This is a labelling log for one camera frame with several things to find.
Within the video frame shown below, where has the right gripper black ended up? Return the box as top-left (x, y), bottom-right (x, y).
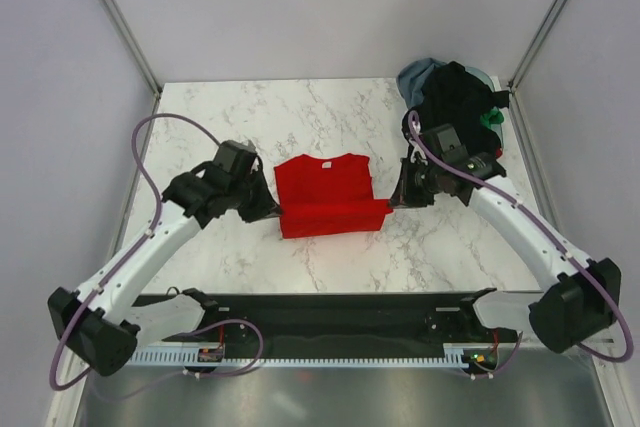
top-left (389, 156), bottom-right (443, 209)

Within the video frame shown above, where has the red t shirt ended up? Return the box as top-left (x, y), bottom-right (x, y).
top-left (274, 153), bottom-right (392, 239)

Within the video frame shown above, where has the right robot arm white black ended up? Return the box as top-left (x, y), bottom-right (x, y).
top-left (389, 118), bottom-right (624, 353)

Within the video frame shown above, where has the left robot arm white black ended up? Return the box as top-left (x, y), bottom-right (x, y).
top-left (47, 140), bottom-right (282, 376)

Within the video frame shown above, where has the black t shirt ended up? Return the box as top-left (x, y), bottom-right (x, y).
top-left (407, 61), bottom-right (510, 157)

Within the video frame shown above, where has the grey blue t shirt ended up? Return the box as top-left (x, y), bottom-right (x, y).
top-left (396, 58), bottom-right (445, 109)

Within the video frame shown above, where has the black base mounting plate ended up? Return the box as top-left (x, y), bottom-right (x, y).
top-left (163, 292), bottom-right (532, 359)

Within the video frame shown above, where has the green garment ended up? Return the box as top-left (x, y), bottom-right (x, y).
top-left (479, 107), bottom-right (505, 130)

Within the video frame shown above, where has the white slotted cable duct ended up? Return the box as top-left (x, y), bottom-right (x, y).
top-left (126, 343), bottom-right (495, 370)

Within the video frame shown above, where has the right aluminium frame post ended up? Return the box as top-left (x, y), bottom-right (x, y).
top-left (507, 0), bottom-right (570, 92)

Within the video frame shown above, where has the aluminium frame post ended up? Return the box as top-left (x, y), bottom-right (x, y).
top-left (99, 0), bottom-right (163, 100)
top-left (507, 0), bottom-right (570, 92)

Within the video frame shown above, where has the left aluminium frame post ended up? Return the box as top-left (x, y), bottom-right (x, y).
top-left (99, 0), bottom-right (163, 100)

